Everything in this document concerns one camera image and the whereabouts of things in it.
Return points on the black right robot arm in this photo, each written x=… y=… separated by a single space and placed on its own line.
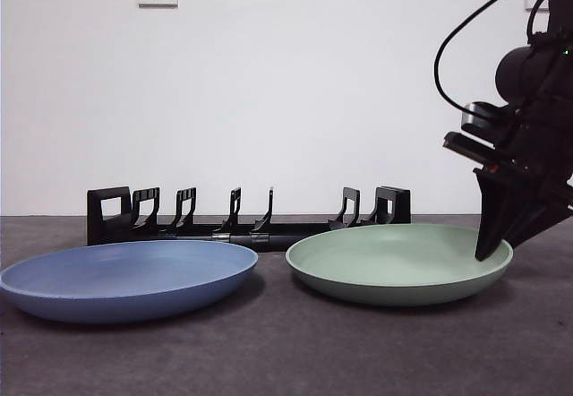
x=524 y=73

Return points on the black plate rack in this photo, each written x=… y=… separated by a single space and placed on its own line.
x=112 y=228

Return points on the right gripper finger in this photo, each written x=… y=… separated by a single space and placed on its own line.
x=492 y=217
x=528 y=221

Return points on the green plate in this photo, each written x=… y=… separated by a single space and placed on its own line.
x=385 y=270

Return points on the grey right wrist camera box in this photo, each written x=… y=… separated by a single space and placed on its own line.
x=481 y=116

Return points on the blue plate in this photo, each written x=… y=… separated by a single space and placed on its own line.
x=125 y=279

